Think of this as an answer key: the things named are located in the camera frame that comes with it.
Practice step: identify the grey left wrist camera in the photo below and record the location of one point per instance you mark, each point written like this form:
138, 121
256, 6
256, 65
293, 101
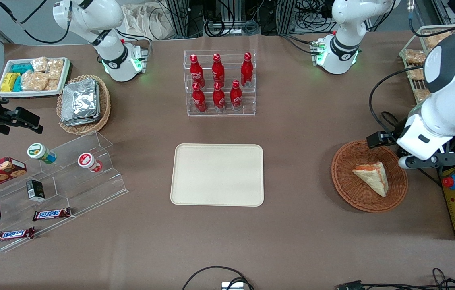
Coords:
425, 162

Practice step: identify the white snack tray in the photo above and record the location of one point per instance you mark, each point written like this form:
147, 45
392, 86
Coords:
6, 93

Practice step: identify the small grey device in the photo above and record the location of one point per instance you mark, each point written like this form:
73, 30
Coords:
232, 286

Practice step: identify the white plastic bag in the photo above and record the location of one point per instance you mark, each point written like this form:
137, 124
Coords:
147, 20

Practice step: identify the yellow snack packet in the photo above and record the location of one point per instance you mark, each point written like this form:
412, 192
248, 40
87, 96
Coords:
9, 82

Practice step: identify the stack of silver foil packs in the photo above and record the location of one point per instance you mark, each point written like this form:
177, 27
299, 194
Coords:
79, 102

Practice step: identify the red lid cup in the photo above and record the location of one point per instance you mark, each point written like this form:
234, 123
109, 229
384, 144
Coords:
88, 162

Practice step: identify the green lid cup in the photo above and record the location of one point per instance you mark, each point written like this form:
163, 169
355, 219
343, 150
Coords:
39, 152

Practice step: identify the Snickers bar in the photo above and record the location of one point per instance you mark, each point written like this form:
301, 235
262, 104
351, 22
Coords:
51, 214
13, 235

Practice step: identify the clear snack pack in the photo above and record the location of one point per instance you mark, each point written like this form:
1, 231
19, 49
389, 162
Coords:
437, 39
416, 74
414, 56
421, 95

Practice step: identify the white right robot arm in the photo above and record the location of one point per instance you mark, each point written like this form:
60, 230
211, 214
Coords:
90, 16

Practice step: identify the oval wicker basket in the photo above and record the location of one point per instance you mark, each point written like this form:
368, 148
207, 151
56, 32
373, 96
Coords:
104, 108

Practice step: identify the clear acrylic bottle rack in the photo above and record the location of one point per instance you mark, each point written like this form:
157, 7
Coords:
247, 100

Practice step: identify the red emergency stop button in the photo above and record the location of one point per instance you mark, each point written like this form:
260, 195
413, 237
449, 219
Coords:
450, 182

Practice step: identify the red cola bottle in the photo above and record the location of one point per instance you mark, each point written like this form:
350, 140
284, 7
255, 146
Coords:
219, 98
199, 100
196, 72
236, 96
218, 70
246, 70

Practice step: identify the round brown wicker basket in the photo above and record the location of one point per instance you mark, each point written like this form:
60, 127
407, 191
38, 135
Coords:
346, 189

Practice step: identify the beige rectangular plastic tray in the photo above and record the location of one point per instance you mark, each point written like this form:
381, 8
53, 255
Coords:
217, 175

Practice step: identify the clear acrylic stepped display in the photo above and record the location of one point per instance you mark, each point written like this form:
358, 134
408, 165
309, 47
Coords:
86, 193

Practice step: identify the teal snack packet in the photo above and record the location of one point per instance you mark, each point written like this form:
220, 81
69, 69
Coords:
22, 67
17, 84

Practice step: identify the triangle sandwich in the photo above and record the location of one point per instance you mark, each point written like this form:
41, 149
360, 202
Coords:
372, 177

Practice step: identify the clear rice cracker pack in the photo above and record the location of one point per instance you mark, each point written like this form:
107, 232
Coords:
55, 69
53, 84
39, 64
34, 81

